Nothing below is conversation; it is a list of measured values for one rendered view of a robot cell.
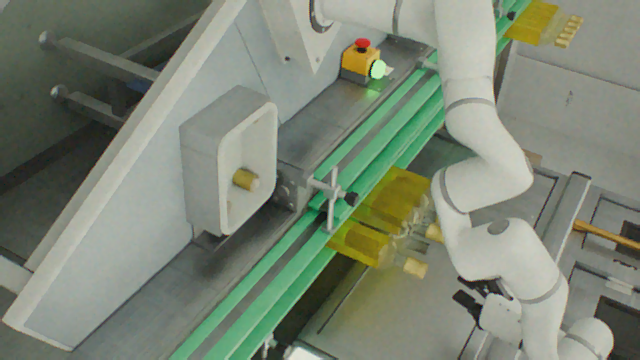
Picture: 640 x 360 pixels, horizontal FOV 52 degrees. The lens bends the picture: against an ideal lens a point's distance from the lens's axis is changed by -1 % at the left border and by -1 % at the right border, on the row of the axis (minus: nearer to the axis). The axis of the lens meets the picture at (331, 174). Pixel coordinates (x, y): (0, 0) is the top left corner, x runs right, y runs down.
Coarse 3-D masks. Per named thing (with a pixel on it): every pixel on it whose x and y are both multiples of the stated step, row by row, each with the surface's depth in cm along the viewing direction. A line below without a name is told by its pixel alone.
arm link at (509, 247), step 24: (432, 192) 112; (456, 216) 111; (456, 240) 108; (480, 240) 105; (504, 240) 103; (528, 240) 102; (456, 264) 108; (480, 264) 105; (504, 264) 103; (528, 264) 103; (552, 264) 106; (528, 288) 105
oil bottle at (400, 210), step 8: (376, 192) 151; (368, 200) 149; (376, 200) 149; (384, 200) 149; (392, 200) 149; (376, 208) 147; (384, 208) 147; (392, 208) 147; (400, 208) 147; (408, 208) 147; (392, 216) 146; (400, 216) 145; (408, 216) 145; (416, 216) 146; (408, 224) 145; (416, 224) 146
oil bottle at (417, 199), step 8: (376, 184) 153; (384, 184) 154; (392, 184) 154; (400, 184) 154; (384, 192) 152; (392, 192) 152; (400, 192) 152; (408, 192) 152; (416, 192) 152; (400, 200) 150; (408, 200) 150; (416, 200) 150; (424, 200) 150; (416, 208) 149; (424, 208) 149; (424, 216) 151
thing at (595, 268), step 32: (416, 160) 194; (448, 160) 195; (544, 192) 186; (576, 192) 182; (608, 192) 187; (480, 224) 174; (544, 224) 174; (608, 224) 178; (576, 256) 165; (608, 256) 168; (320, 288) 153; (576, 288) 159; (608, 288) 160; (288, 320) 144; (576, 320) 151; (608, 320) 152; (256, 352) 137; (480, 352) 140; (512, 352) 138
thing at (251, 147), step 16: (256, 112) 118; (272, 112) 123; (240, 128) 114; (256, 128) 127; (272, 128) 125; (224, 144) 111; (240, 144) 130; (256, 144) 129; (272, 144) 127; (224, 160) 113; (240, 160) 132; (256, 160) 131; (272, 160) 130; (224, 176) 115; (272, 176) 132; (224, 192) 117; (240, 192) 132; (256, 192) 133; (224, 208) 119; (240, 208) 129; (256, 208) 130; (224, 224) 121; (240, 224) 127
